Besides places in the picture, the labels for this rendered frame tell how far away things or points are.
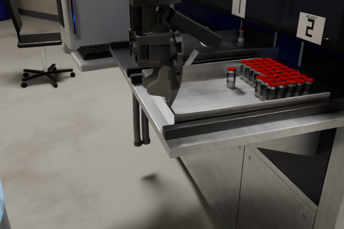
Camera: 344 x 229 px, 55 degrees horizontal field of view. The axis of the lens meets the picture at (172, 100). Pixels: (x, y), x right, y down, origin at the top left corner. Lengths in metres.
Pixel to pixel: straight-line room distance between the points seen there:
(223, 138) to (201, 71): 0.31
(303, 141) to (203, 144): 0.32
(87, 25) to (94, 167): 0.94
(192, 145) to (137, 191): 1.30
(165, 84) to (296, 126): 0.26
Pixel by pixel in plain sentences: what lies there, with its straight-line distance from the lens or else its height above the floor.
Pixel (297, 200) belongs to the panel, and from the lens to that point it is 1.00.
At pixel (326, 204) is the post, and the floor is 0.63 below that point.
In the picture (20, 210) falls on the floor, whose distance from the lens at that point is 1.89.
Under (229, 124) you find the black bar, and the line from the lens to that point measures 0.62.
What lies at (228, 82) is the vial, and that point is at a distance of 0.80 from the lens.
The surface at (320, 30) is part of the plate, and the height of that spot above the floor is 1.02.
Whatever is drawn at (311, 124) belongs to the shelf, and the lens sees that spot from 0.69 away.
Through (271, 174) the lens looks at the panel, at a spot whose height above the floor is 0.56.
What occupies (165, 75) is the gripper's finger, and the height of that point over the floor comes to 0.98.
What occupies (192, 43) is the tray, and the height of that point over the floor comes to 0.88.
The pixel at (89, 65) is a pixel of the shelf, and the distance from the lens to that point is 1.25.
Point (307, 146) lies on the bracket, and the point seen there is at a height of 0.76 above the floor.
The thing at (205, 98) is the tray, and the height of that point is 0.88.
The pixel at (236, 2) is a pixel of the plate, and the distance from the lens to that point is 1.13.
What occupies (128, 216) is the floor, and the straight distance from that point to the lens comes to 1.71.
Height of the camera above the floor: 1.18
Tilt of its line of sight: 24 degrees down
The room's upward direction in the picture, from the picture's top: straight up
